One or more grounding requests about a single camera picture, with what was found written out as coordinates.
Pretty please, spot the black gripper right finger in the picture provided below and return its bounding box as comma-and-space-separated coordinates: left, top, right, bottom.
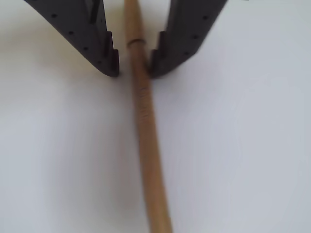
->
149, 0, 228, 79

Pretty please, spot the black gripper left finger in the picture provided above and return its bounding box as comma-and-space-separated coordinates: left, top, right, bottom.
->
24, 0, 120, 78

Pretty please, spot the brown wooden pen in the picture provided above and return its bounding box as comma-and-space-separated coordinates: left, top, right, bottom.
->
123, 0, 173, 233

